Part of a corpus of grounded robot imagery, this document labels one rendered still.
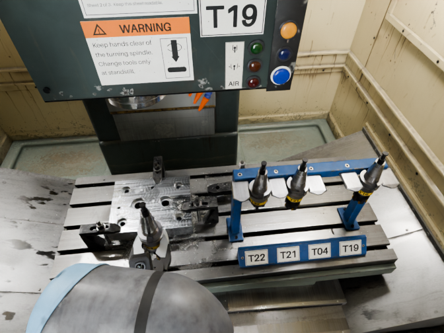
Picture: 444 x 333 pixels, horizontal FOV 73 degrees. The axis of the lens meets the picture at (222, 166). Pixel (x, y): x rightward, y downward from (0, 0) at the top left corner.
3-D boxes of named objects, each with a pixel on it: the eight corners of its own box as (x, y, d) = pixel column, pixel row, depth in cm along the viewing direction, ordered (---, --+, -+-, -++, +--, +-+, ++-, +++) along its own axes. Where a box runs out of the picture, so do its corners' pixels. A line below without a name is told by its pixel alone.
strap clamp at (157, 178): (165, 197, 124) (159, 173, 112) (156, 197, 123) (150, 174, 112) (165, 172, 132) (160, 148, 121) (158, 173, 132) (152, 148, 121)
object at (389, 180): (401, 187, 88) (402, 186, 87) (384, 189, 88) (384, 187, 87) (390, 170, 93) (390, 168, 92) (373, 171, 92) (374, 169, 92)
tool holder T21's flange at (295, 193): (301, 178, 91) (302, 173, 89) (310, 194, 87) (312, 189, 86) (282, 184, 90) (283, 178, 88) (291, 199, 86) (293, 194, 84)
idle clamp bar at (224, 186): (271, 193, 125) (273, 183, 120) (209, 203, 122) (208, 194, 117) (267, 184, 128) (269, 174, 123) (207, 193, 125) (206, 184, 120)
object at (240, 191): (252, 201, 85) (252, 199, 84) (233, 203, 84) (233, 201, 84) (248, 182, 89) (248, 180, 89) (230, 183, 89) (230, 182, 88)
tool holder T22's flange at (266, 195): (269, 184, 90) (270, 178, 88) (271, 201, 86) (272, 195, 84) (248, 184, 90) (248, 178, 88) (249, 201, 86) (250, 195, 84)
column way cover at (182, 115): (217, 136, 148) (216, 31, 109) (118, 143, 144) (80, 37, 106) (216, 129, 151) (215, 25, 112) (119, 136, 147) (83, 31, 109)
